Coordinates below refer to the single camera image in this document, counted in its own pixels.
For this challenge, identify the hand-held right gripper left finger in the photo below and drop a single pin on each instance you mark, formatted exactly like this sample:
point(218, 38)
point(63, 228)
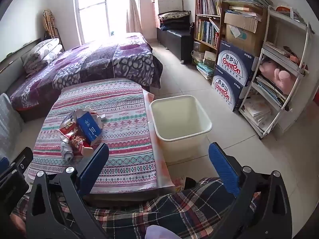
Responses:
point(93, 166)

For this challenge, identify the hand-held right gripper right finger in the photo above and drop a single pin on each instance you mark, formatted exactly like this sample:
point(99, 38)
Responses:
point(223, 169)

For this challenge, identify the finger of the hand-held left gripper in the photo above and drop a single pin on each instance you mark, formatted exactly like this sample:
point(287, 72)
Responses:
point(21, 165)
point(3, 164)

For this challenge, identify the red snack packet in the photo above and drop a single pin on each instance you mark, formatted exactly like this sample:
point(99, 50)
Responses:
point(79, 144)

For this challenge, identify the white cloth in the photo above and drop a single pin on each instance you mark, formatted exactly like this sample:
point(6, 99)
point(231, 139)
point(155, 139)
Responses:
point(67, 151)

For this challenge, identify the blue paper box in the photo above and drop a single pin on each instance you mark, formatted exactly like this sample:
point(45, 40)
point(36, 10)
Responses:
point(88, 128)

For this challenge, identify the red and white carton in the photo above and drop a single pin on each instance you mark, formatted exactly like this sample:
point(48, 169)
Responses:
point(68, 125)

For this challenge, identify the white plastic bin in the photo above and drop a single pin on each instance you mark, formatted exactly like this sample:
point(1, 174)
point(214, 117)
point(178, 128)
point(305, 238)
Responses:
point(179, 119)

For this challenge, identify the grey quilted cloth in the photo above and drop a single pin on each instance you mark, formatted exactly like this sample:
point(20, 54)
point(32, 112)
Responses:
point(8, 124)

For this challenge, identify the striped patterned tablecloth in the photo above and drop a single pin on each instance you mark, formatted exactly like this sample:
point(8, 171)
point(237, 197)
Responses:
point(119, 119)

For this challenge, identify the person's plaid trousers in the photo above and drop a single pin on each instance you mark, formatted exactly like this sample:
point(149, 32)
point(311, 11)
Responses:
point(174, 209)

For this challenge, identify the stack of white papers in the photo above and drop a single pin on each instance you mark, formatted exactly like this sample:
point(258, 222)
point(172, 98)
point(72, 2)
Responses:
point(256, 112)

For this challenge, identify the blue water carton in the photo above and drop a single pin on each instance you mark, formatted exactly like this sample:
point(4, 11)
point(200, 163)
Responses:
point(226, 92)
point(234, 59)

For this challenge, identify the stack of thin books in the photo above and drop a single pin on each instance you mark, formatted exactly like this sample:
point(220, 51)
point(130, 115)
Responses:
point(270, 89)

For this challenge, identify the dark bed headboard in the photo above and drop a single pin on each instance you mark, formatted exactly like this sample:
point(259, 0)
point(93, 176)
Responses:
point(12, 62)

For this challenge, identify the bed with purple patterned blanket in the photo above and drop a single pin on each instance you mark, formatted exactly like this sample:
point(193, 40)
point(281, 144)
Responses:
point(87, 62)

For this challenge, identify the pile of books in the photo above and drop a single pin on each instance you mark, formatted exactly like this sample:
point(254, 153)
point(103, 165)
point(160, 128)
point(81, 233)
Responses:
point(205, 66)

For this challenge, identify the pink plush toy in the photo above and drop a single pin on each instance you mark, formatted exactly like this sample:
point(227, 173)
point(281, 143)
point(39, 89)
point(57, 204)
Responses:
point(279, 76)

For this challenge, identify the folded white patterned quilt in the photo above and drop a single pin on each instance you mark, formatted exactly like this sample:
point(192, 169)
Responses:
point(42, 54)

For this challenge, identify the brown cardboard box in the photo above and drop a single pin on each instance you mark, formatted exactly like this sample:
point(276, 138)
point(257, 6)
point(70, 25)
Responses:
point(243, 42)

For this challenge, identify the black metal rack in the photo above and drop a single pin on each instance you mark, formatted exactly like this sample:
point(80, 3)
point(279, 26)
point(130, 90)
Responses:
point(61, 42)

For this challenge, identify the row of upright books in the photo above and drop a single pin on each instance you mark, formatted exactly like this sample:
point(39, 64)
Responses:
point(206, 32)
point(208, 5)

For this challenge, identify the black leather bench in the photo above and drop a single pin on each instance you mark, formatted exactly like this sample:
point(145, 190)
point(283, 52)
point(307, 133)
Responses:
point(174, 39)

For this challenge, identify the black bag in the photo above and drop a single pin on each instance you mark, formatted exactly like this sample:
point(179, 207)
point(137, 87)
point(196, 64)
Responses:
point(192, 31)

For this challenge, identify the plaid cloth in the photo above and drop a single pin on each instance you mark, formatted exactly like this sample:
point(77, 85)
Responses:
point(49, 22)

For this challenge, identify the wooden bookshelf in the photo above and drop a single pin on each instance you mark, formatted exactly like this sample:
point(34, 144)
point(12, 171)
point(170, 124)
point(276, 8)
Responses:
point(208, 17)

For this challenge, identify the stack of folded blankets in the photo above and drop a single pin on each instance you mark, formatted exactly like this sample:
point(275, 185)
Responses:
point(174, 21)

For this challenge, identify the white framed window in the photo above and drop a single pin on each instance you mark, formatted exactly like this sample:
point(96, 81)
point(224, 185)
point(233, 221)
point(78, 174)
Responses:
point(94, 10)

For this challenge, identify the pale pink curtain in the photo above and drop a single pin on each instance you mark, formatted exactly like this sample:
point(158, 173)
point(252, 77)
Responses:
point(133, 10)

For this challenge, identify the white shelf rack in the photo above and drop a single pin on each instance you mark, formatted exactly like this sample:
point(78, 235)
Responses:
point(289, 20)

